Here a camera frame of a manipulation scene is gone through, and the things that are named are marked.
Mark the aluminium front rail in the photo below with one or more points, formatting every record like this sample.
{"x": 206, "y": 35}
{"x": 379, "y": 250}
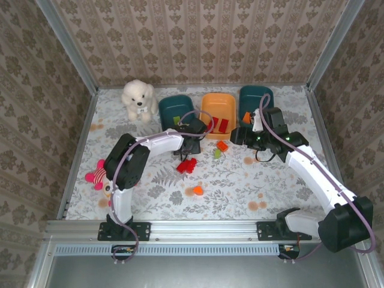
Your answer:
{"x": 204, "y": 229}

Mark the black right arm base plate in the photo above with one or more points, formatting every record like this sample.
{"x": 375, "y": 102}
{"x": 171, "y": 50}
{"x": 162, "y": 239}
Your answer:
{"x": 265, "y": 231}

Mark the aluminium table side rail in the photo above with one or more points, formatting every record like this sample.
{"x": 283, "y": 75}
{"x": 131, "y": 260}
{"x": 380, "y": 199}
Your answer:
{"x": 322, "y": 126}
{"x": 81, "y": 150}

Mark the green lego brick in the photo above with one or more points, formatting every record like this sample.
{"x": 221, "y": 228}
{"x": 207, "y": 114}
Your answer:
{"x": 176, "y": 120}
{"x": 217, "y": 153}

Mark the small orange lego piece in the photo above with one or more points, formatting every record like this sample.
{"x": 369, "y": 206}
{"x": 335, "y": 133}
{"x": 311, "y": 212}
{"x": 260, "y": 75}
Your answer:
{"x": 198, "y": 190}

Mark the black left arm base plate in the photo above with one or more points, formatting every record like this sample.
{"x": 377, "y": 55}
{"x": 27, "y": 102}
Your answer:
{"x": 142, "y": 231}

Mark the grey metal panel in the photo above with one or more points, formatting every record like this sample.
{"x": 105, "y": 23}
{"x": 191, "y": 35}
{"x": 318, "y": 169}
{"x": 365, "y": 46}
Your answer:
{"x": 204, "y": 273}

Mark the aluminium frame post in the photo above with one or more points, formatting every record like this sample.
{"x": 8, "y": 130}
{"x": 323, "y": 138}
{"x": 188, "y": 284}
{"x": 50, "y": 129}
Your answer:
{"x": 69, "y": 48}
{"x": 333, "y": 45}

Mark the teal plastic container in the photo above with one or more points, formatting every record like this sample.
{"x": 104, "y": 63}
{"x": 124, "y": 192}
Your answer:
{"x": 252, "y": 97}
{"x": 175, "y": 105}

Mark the white plush dog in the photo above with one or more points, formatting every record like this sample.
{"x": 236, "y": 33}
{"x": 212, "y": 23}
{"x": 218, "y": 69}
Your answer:
{"x": 139, "y": 100}

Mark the orange plastic container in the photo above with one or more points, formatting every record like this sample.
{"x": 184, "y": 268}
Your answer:
{"x": 217, "y": 105}

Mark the small wiring connector board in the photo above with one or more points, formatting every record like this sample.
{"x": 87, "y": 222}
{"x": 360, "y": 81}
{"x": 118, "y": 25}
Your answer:
{"x": 123, "y": 251}
{"x": 289, "y": 250}

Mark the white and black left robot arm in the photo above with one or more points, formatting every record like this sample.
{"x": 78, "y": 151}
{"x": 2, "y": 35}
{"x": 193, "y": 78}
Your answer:
{"x": 162, "y": 142}

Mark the round plush toy with glasses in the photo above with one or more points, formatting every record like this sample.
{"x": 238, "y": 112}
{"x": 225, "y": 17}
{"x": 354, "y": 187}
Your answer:
{"x": 95, "y": 177}

